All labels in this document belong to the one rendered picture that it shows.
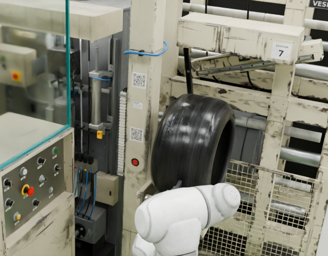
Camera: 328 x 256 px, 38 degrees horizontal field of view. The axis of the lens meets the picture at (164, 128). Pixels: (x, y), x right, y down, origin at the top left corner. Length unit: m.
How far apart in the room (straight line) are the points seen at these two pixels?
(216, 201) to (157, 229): 0.20
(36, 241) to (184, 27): 1.27
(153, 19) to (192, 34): 0.30
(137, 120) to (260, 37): 0.72
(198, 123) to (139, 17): 0.56
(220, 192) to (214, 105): 0.92
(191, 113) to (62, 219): 0.86
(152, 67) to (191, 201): 1.05
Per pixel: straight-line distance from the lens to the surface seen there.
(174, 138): 2.18
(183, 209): 1.36
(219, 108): 2.27
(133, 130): 2.43
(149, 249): 1.92
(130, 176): 2.56
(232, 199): 1.42
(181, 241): 1.37
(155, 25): 2.24
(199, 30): 2.44
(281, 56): 2.36
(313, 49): 2.48
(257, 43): 2.37
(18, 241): 2.25
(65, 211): 2.52
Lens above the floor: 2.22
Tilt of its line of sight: 23 degrees down
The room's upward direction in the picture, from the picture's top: 4 degrees clockwise
